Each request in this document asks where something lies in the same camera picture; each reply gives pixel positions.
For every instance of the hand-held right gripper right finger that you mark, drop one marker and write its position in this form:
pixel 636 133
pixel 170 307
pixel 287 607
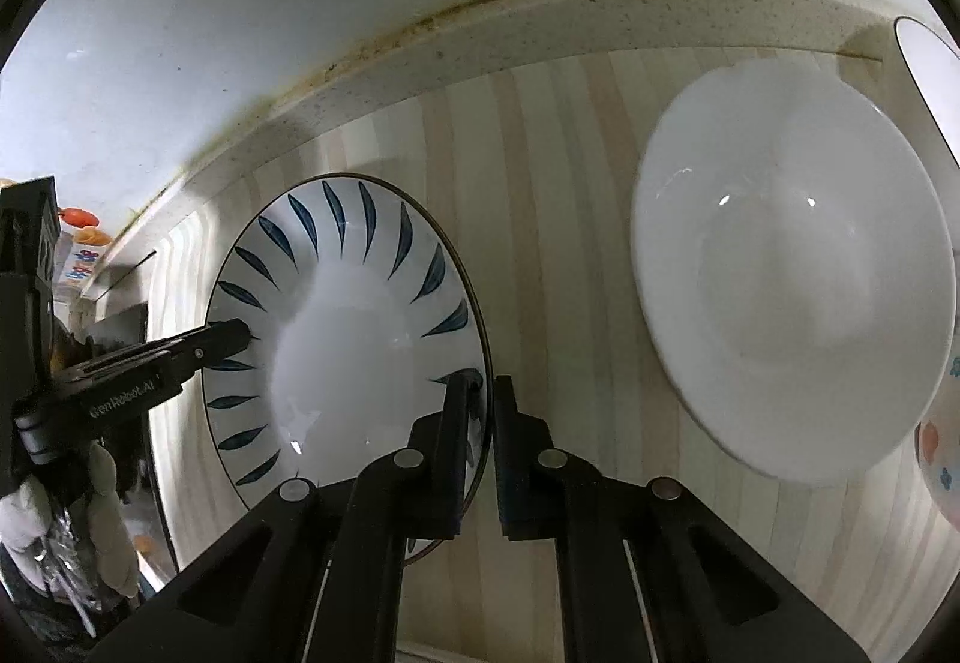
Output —
pixel 508 438

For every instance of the person's left hand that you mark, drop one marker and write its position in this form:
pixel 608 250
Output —
pixel 109 520

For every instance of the white bowl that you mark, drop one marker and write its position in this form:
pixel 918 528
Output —
pixel 934 78

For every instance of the colourful wall sticker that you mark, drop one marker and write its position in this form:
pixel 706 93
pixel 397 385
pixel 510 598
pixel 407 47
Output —
pixel 84 250

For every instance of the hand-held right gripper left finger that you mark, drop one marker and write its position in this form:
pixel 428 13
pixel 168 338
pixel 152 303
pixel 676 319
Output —
pixel 455 423

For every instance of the speckled beige counter ledge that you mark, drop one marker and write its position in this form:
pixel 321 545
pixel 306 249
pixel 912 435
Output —
pixel 525 25

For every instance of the floral print bowl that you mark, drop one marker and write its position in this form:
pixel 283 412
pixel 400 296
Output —
pixel 943 453

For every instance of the blue leaf pattern plate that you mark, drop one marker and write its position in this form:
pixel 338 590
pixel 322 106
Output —
pixel 352 340

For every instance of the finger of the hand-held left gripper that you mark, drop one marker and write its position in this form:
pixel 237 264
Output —
pixel 187 355

